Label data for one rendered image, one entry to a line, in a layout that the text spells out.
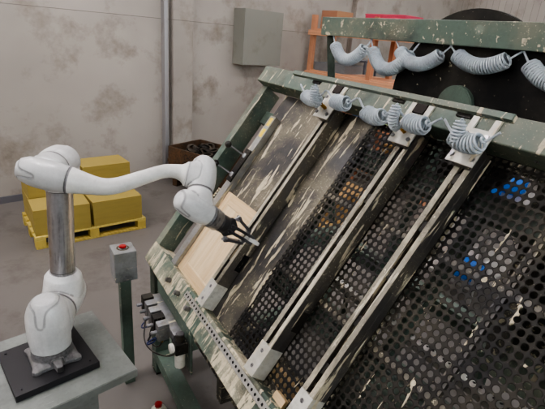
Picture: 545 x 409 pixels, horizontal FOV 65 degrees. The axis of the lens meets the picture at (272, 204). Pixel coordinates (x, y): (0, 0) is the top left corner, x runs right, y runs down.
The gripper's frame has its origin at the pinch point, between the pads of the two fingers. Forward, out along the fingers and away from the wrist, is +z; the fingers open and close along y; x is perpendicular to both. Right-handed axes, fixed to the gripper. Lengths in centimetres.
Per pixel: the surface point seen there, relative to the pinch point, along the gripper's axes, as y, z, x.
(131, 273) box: -57, -3, 66
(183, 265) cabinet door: -35, 7, 43
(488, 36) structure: 121, 14, -33
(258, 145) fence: 40, 6, 48
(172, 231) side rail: -27, 6, 72
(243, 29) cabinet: 201, 129, 443
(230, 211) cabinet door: 3.0, 7.1, 36.4
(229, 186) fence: 13, 5, 48
